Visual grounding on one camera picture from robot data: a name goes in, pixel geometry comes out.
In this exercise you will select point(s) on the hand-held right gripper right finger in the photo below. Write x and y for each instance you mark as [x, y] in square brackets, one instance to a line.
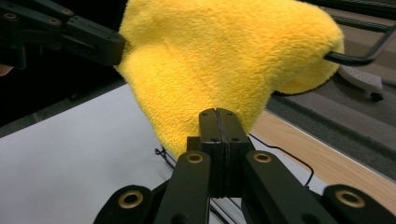
[238, 146]

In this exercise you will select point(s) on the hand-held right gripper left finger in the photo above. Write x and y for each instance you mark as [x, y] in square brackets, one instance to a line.
[210, 149]

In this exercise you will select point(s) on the yellow cloth with black trim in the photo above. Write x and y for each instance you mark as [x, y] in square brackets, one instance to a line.
[218, 62]

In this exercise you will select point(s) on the white stand foot with caster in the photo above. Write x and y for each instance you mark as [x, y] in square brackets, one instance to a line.
[361, 79]

